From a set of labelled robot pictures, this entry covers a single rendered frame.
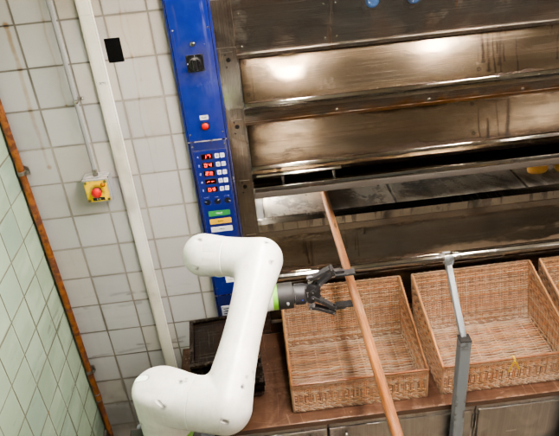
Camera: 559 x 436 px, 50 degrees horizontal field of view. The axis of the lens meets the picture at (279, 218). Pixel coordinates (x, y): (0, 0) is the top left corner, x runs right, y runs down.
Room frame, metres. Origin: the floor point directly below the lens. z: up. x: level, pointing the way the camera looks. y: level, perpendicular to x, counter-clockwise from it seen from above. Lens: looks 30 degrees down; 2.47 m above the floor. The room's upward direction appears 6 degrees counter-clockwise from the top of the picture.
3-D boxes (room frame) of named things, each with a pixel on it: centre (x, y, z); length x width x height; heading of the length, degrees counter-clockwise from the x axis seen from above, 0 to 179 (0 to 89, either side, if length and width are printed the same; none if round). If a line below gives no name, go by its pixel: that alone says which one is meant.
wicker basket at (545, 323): (1.93, -0.84, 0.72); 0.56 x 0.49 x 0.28; 92
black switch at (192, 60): (2.11, 0.24, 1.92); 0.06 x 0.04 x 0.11; 92
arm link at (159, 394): (1.04, 0.32, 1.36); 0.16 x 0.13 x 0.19; 73
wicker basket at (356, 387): (1.91, -0.24, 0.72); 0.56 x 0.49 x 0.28; 91
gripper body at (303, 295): (1.65, -0.07, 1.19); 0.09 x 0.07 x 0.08; 91
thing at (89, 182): (2.11, 0.69, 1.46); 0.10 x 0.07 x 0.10; 92
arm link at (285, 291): (1.66, 0.00, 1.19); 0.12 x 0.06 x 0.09; 1
